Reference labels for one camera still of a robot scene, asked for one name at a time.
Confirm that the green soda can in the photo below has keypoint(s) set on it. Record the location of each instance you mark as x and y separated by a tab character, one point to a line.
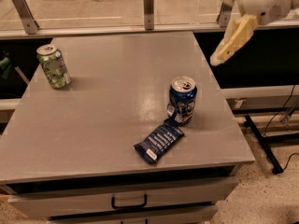
52	62

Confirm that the middle metal bracket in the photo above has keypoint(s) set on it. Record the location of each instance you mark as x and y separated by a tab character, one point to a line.
148	7

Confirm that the black drawer handle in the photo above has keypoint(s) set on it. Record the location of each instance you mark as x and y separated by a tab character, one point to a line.
129	202

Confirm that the metal bracket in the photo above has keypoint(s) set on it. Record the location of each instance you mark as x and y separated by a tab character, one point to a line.
27	19
148	7
224	15

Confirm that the black stand leg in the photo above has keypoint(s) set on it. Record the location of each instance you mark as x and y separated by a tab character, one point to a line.
266	141

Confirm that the left metal bracket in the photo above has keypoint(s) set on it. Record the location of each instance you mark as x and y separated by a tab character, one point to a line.
27	19

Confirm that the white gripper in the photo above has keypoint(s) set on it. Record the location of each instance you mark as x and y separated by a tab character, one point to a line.
267	2

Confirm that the right metal bracket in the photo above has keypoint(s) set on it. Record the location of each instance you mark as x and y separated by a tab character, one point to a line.
224	15

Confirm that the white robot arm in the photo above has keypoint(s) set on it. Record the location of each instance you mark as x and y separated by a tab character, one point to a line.
252	14

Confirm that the grey drawer cabinet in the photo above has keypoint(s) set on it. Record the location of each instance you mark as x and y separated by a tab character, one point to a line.
65	153

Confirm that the blue rxbar wrapper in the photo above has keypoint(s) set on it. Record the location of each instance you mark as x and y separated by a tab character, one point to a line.
159	141

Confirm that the blue pepsi can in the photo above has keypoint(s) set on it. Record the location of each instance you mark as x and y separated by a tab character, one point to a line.
182	96

